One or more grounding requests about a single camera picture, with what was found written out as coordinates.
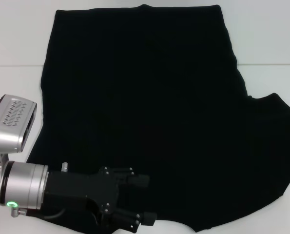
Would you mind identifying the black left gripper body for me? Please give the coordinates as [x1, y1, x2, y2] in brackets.
[43, 167, 123, 215]

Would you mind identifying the black shirt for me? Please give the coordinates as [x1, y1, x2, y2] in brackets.
[26, 4, 290, 234]

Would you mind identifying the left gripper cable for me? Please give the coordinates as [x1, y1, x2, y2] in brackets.
[9, 206, 65, 220]

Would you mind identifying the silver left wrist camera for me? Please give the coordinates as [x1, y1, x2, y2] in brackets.
[0, 94, 38, 154]

